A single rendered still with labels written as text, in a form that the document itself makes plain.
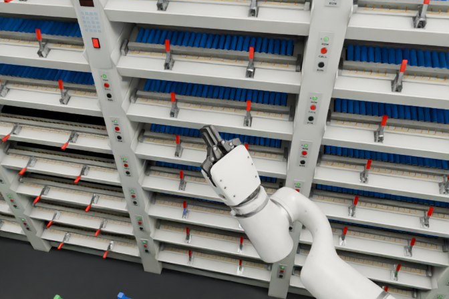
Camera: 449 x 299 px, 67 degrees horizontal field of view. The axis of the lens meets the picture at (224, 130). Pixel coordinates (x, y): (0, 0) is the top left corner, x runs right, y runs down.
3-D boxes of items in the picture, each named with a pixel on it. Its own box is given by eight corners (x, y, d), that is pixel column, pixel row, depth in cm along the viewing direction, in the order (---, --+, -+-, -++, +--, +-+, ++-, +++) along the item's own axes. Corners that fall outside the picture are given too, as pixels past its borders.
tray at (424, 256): (444, 267, 143) (456, 263, 135) (297, 242, 153) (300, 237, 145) (438, 220, 153) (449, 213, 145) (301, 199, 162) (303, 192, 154)
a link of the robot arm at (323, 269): (413, 257, 62) (283, 174, 81) (364, 326, 55) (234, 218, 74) (403, 279, 68) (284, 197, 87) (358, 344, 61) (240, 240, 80)
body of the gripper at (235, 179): (221, 210, 75) (196, 169, 72) (252, 182, 80) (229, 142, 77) (240, 215, 69) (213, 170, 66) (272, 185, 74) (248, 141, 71)
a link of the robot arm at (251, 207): (226, 216, 76) (220, 205, 76) (252, 191, 80) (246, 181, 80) (248, 222, 69) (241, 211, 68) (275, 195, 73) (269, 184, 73)
